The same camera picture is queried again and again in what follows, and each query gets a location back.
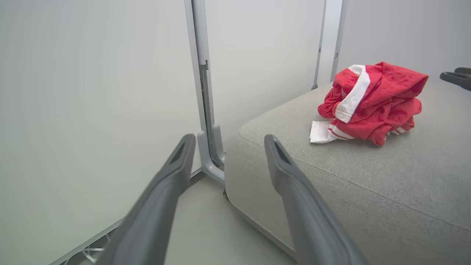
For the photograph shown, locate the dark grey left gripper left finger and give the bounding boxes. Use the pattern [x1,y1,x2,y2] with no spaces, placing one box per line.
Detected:
[96,133,196,265]

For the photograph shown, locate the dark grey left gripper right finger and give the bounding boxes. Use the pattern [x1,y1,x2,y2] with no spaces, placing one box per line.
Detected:
[263,134,369,265]

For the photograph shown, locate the red white-striped sports garment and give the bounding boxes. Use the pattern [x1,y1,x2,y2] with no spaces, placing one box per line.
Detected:
[310,61,429,146]

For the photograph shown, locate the grey fabric sofa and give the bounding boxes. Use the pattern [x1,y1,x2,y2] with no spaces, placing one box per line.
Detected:
[224,75,471,265]

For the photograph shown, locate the white grey-framed partition panel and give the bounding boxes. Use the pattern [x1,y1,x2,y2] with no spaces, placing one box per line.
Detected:
[312,0,471,91]
[0,0,207,265]
[201,0,332,155]

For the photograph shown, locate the grey partition foot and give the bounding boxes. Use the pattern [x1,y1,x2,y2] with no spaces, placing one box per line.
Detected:
[197,131,226,183]
[212,124,226,170]

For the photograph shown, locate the white thin cables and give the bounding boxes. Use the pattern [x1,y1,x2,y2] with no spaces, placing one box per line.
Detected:
[81,236,111,264]

